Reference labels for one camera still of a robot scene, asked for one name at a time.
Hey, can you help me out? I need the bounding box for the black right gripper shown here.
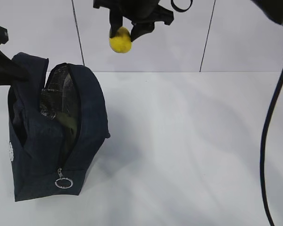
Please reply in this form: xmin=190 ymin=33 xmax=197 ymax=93
xmin=93 ymin=0 xmax=174 ymax=42

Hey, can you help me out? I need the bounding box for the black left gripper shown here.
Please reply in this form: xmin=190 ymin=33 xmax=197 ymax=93
xmin=0 ymin=26 xmax=29 ymax=86

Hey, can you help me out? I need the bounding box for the yellow lemon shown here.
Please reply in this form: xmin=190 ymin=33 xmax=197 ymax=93
xmin=109 ymin=26 xmax=132 ymax=54

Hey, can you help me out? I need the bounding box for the dark blue fabric bag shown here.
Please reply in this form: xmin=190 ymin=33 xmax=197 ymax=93
xmin=8 ymin=52 xmax=110 ymax=202

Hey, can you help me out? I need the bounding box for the green lidded glass container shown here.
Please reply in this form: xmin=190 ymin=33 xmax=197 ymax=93
xmin=57 ymin=74 xmax=79 ymax=153

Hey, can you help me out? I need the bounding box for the metal zipper pull ring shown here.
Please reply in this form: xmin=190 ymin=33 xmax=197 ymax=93
xmin=53 ymin=167 xmax=74 ymax=189

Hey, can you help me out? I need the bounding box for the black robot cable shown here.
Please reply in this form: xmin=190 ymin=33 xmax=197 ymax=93
xmin=171 ymin=0 xmax=283 ymax=226

